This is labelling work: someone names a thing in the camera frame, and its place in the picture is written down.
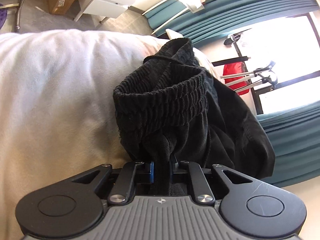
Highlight red hanging garment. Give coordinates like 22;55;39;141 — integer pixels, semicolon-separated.
222;61;251;96

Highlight teal left curtain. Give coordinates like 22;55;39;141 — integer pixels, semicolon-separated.
145;0;319;43

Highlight white bench stool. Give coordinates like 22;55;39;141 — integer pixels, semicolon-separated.
165;29;184;40

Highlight black corduroy pants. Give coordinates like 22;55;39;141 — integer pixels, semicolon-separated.
113;38;276;196

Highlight teal right curtain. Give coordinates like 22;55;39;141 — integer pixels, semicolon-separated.
257;101;320;187

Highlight teal curtain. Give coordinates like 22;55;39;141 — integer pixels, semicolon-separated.
257;101;320;187
145;0;319;43

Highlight window with dark frame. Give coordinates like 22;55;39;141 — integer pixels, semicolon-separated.
237;12;319;114

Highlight black wooden rack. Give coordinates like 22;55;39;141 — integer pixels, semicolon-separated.
212;56;250;67

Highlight chrome chair leg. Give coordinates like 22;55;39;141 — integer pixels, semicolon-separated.
1;0;25;33

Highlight silver garment steamer stand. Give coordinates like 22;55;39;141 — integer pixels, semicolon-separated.
220;61;278;95

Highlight pastel bed duvet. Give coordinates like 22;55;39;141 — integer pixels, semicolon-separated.
1;30;168;239

